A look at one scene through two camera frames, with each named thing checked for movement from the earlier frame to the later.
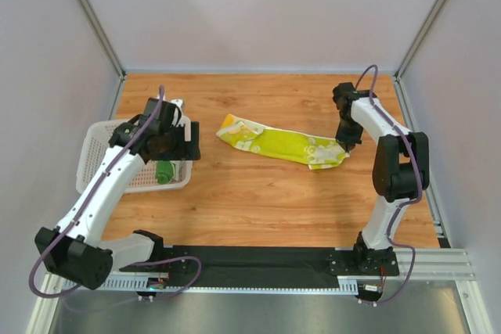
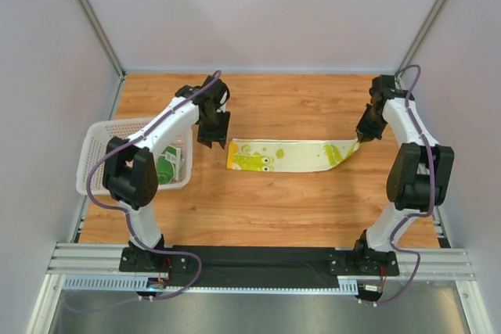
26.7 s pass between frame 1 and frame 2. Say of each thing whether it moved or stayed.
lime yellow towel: moved
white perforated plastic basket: stayed
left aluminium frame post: stayed
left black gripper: moved
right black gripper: moved
